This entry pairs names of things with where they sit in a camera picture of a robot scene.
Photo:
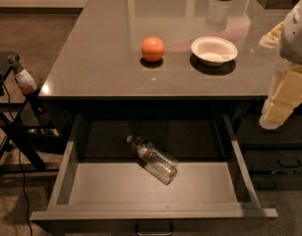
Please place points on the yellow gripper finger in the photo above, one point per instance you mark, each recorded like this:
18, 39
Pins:
272, 38
285, 94

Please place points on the clear plastic water bottle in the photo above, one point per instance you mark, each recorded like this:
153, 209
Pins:
158, 163

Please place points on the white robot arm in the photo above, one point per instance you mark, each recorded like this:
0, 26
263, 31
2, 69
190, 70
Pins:
290, 47

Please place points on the open grey top drawer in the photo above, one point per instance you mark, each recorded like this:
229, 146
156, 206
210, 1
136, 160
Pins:
102, 185

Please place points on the dark glass soda bottle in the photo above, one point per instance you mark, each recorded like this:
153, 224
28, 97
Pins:
29, 89

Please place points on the white paper bowl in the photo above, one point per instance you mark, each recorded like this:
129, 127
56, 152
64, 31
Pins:
214, 51

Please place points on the orange fruit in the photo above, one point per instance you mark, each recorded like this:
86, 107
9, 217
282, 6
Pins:
152, 49

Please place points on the black side table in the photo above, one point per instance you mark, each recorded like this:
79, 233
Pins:
22, 129

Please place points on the metal drawer handle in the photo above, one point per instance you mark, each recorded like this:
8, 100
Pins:
154, 228

